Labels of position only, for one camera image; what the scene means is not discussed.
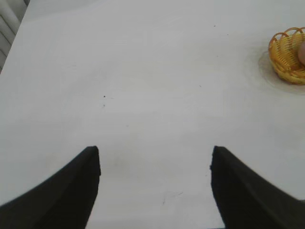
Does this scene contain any pink peach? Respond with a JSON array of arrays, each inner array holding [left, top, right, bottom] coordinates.
[[297, 42, 305, 66]]

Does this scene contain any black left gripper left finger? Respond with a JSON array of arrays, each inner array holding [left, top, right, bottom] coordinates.
[[0, 145, 101, 229]]

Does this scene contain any grey ribbed background panel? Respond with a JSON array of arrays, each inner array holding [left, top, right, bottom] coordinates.
[[0, 0, 30, 73]]

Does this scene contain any clear plastic plate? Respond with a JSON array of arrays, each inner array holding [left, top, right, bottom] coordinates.
[[258, 49, 305, 95]]

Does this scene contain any yellow woven plastic basket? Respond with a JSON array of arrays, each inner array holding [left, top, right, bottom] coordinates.
[[268, 26, 305, 85]]

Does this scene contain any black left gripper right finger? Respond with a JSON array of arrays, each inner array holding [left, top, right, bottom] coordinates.
[[209, 145, 305, 229]]

